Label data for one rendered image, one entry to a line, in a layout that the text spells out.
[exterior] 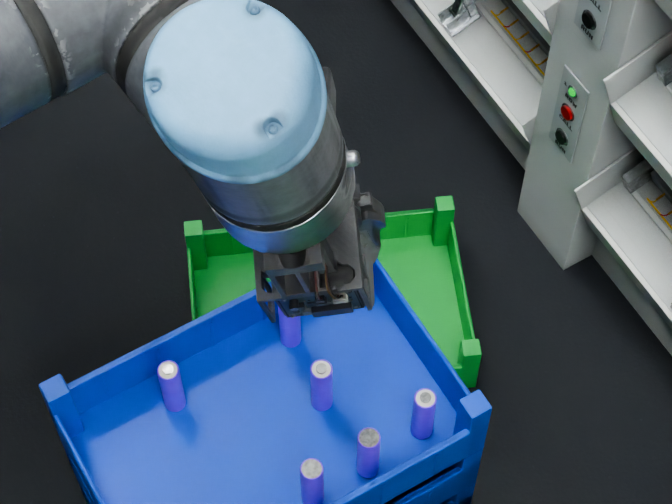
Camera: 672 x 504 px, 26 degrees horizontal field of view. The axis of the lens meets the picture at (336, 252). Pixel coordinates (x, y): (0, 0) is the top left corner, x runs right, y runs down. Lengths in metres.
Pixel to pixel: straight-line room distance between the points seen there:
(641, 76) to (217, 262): 0.54
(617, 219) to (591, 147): 0.11
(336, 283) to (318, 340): 0.31
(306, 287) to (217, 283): 0.73
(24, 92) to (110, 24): 0.06
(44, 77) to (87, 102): 1.01
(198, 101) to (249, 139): 0.03
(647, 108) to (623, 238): 0.19
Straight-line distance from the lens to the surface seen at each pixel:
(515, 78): 1.64
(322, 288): 0.94
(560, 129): 1.52
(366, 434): 1.15
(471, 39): 1.68
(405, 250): 1.67
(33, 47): 0.80
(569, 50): 1.44
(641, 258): 1.54
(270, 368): 1.25
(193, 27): 0.77
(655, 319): 1.64
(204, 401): 1.24
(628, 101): 1.41
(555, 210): 1.63
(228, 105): 0.75
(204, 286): 1.66
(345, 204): 0.88
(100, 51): 0.82
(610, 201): 1.57
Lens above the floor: 1.45
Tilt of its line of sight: 60 degrees down
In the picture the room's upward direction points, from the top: straight up
